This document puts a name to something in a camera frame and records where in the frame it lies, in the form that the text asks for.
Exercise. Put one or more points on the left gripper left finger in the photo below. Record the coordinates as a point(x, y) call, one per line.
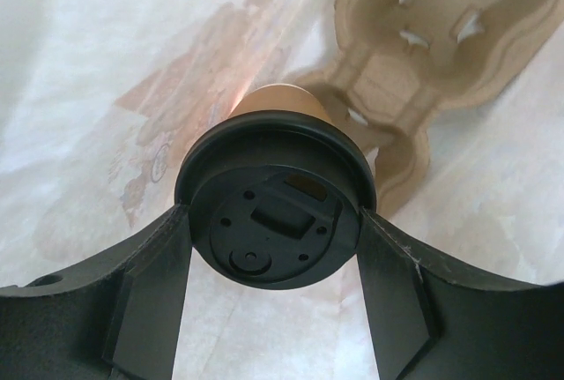
point(115, 315)

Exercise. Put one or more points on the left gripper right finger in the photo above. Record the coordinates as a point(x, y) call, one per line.
point(432, 316)

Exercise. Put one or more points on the kraft paper gift bag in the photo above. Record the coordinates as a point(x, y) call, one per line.
point(101, 99)

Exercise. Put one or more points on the black plastic cup lid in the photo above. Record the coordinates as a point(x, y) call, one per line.
point(274, 198)

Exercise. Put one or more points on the single brown paper cup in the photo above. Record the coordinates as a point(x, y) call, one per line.
point(284, 97)

